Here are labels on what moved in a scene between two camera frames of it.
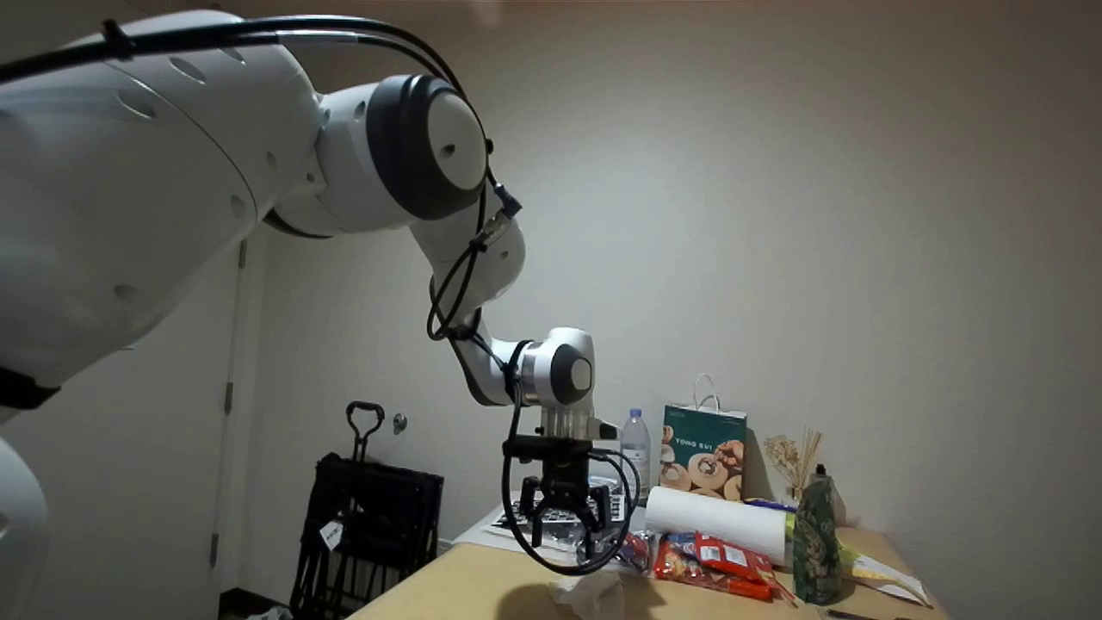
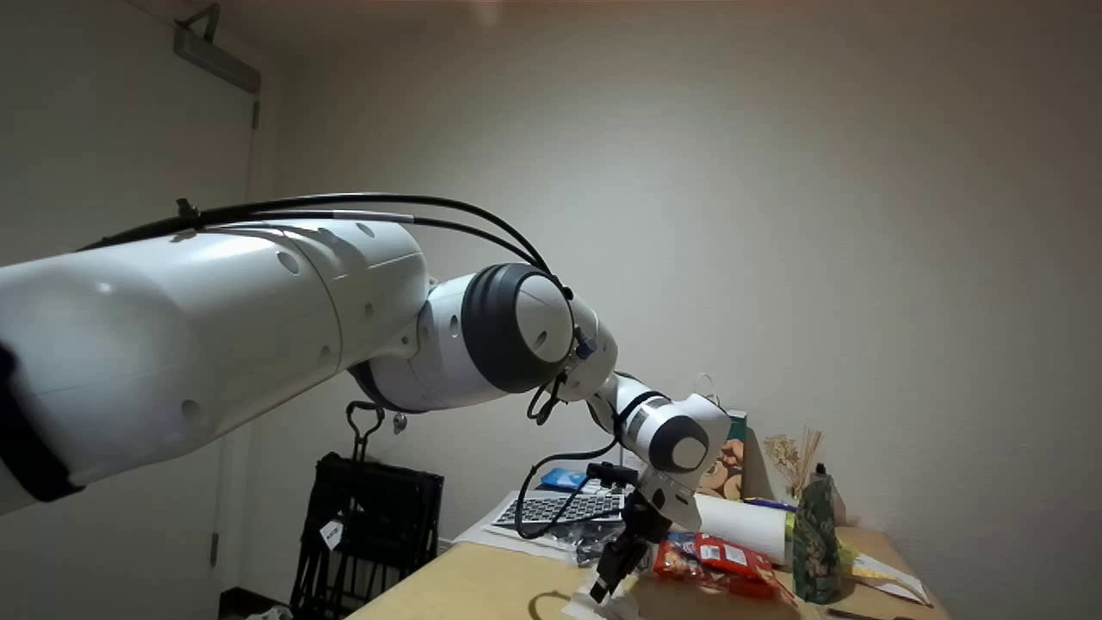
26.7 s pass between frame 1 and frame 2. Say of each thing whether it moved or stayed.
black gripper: moved
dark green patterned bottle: stayed
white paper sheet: stayed
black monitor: stayed
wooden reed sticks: stayed
